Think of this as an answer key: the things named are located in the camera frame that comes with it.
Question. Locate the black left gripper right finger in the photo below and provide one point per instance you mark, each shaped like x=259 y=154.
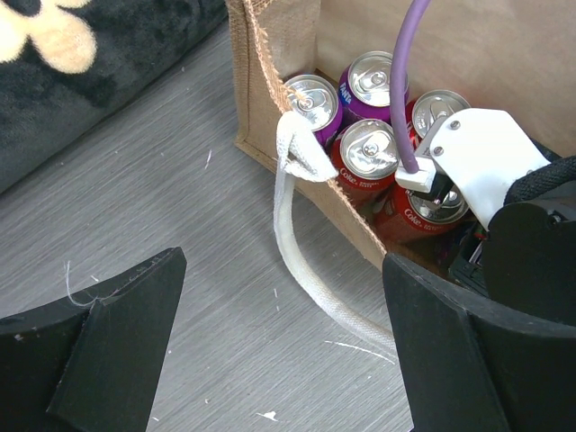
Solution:
x=471 y=364

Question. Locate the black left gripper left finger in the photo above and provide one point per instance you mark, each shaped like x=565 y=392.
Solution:
x=92 y=362

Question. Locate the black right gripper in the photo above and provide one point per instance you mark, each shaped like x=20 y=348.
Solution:
x=525 y=260

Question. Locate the red Coke can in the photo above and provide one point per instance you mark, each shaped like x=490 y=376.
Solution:
x=401 y=216
x=366 y=158
x=422 y=112

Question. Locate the brown burlap canvas bag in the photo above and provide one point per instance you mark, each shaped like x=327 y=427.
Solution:
x=516 y=56

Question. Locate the purple Fanta can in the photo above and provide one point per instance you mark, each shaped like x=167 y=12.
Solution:
x=316 y=99
x=364 y=88

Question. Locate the black floral plush blanket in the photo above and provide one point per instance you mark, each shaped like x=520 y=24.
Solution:
x=66 y=65

